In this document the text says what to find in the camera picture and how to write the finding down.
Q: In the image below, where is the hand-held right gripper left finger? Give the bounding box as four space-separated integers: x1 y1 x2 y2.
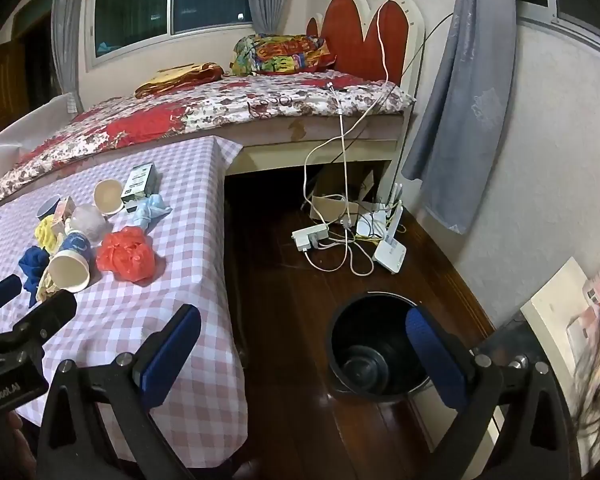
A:
37 304 203 480

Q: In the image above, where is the brown wooden door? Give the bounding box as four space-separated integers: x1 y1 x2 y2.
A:
0 42 28 133

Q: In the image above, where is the clear plastic bag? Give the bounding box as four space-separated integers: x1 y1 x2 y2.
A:
70 205 112 247

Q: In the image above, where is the green white carton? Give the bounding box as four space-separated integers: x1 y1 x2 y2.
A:
121 162 160 204

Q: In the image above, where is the colourful patterned pillow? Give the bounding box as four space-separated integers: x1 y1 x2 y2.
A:
231 34 337 77

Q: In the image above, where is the yellow cloth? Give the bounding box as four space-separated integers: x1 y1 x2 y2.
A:
34 219 63 253

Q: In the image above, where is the cardboard box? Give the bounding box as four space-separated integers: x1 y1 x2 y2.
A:
310 165 376 223

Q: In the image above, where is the black cable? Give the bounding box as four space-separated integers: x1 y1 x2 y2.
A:
392 10 456 201

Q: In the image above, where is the red plastic bag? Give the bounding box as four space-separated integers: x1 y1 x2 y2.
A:
96 226 156 282

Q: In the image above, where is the pink checked tablecloth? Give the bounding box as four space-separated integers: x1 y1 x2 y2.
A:
0 135 248 468

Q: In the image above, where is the red floral bedspread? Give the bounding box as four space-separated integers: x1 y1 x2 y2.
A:
0 71 416 206

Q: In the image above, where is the dark blue plastic bag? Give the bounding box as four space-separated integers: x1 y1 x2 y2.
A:
19 246 51 308

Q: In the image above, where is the red heart headboard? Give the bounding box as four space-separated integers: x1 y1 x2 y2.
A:
306 0 426 101

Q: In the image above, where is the white charger cable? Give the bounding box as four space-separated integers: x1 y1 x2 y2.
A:
300 0 406 226

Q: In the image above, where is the flat white router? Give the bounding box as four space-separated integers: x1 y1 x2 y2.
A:
373 237 407 275

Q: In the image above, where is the light blue plastic bag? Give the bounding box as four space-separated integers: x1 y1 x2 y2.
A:
129 194 173 233

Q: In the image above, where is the pink white carton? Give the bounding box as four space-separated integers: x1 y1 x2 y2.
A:
52 195 77 241

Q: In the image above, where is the cream board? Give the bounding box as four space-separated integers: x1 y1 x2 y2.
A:
521 257 600 356

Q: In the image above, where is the cream wooden bed frame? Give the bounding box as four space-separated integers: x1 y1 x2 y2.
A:
227 110 411 176

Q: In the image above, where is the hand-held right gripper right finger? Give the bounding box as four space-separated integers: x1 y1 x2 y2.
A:
405 306 581 480

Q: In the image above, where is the blue foil-lined bowl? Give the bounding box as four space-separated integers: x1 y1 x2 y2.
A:
36 197 61 221

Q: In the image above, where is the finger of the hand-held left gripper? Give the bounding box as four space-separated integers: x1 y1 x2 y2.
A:
0 275 24 317
0 290 78 361

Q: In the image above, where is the white phone cable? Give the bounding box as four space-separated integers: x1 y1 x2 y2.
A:
325 82 378 278

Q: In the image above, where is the red paper cup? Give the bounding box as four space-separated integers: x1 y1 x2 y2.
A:
94 178 127 217

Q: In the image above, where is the black plastic bin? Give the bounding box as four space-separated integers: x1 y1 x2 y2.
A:
328 291 433 403

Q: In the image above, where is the long grey patterned curtain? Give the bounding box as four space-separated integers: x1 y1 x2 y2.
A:
401 0 518 235

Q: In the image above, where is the yellow red folded blanket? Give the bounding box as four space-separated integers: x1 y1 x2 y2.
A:
135 62 226 100

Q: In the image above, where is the white power strip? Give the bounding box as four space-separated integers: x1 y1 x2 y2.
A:
292 224 329 252

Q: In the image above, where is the white router with antennas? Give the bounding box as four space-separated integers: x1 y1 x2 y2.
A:
355 183 404 241

